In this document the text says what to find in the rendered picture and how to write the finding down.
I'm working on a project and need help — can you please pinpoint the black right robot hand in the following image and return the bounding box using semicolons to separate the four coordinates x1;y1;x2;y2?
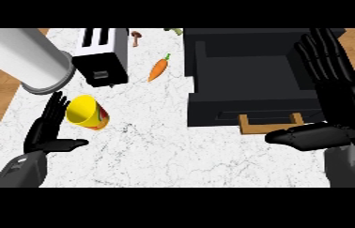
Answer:
263;27;355;152

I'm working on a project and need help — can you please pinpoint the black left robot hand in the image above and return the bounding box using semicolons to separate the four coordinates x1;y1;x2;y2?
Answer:
22;91;90;156

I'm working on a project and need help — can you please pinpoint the yellow cup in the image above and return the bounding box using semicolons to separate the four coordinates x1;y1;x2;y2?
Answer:
65;94;111;131

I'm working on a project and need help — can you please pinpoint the dark grey open drawer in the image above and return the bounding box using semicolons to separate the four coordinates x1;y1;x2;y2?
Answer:
183;27;346;128

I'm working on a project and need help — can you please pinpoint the large white cylinder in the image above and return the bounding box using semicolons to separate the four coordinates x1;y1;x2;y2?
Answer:
0;27;77;96

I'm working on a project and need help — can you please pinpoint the black and silver toaster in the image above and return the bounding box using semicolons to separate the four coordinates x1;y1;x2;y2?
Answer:
71;27;130;88

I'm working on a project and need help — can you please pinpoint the orange carrot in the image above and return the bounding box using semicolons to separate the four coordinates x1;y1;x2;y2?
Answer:
146;53;171;83

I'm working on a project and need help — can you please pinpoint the brown mushroom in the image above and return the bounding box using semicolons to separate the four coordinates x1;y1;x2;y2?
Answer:
130;30;143;48

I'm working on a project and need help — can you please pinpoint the green vegetable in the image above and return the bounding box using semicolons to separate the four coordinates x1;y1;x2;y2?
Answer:
164;27;185;37

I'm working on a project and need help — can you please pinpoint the wooden drawer handle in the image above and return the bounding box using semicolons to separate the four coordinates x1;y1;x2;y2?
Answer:
236;112;306;135

